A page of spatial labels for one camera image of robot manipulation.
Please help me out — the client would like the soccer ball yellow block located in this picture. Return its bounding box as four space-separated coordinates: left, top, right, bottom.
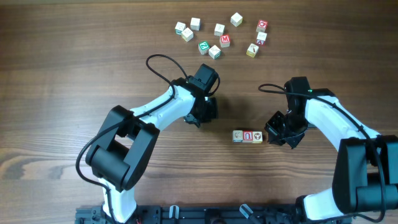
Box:
252 131 263 143

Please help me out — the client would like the red letter U block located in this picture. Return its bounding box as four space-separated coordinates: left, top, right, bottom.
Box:
243 131 253 143

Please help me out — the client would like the blue letter H block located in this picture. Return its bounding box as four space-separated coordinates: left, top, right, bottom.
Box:
233 130 243 142

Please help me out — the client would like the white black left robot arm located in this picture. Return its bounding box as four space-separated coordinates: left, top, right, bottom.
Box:
79 77 220 223

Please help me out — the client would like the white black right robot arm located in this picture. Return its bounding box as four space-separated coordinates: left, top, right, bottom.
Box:
265 86 397 223

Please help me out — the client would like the green letter V block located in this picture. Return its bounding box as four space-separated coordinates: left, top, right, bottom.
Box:
208 45 221 60

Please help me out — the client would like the green letter Z block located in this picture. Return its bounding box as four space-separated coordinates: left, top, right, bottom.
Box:
198 41 210 55

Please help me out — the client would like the red letter M block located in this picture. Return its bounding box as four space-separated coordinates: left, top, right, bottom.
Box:
220 34 231 48

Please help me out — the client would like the yellow bottle picture block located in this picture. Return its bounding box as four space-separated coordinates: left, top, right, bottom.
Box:
246 44 259 58

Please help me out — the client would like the yellow edged letter block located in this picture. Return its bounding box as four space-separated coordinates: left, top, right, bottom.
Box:
181 27 194 42

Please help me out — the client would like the green edged white block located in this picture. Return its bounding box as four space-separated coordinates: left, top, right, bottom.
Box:
214 24 225 36

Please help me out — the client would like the teal edged white block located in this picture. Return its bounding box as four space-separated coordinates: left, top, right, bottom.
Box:
175 22 186 35

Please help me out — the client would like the blue edged white block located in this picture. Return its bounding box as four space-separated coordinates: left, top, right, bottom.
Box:
190 17 201 30

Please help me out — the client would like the red letter A block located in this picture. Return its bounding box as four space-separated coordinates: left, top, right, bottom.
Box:
256 32 267 45

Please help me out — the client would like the yellow letter S block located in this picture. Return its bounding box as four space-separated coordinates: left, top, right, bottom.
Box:
230 12 243 27

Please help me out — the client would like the red letter Q block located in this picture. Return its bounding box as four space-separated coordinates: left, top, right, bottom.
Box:
256 20 268 32

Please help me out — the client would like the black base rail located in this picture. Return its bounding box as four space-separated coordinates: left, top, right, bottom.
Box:
74 203 299 224

